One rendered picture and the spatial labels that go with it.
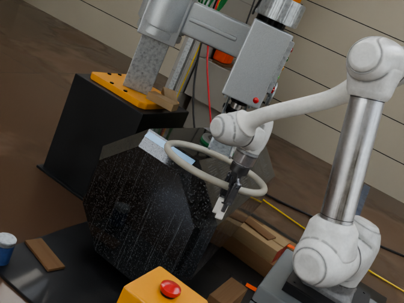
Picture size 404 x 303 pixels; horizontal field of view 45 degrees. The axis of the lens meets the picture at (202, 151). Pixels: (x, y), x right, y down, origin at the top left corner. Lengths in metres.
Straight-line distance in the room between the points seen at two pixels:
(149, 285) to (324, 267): 0.69
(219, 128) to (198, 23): 1.64
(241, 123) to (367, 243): 0.57
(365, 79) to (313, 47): 6.13
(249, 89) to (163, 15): 0.87
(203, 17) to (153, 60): 0.43
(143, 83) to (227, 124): 1.72
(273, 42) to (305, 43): 5.01
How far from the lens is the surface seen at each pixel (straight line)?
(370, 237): 1.68
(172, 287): 0.89
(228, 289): 2.89
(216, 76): 5.57
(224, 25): 3.24
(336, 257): 1.49
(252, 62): 2.59
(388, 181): 7.56
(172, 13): 3.19
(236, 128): 1.69
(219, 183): 1.90
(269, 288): 1.68
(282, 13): 2.55
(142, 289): 0.89
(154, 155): 2.46
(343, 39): 7.50
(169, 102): 3.21
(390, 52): 1.45
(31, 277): 2.59
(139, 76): 3.33
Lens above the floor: 1.58
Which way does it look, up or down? 17 degrees down
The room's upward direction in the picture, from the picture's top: 24 degrees clockwise
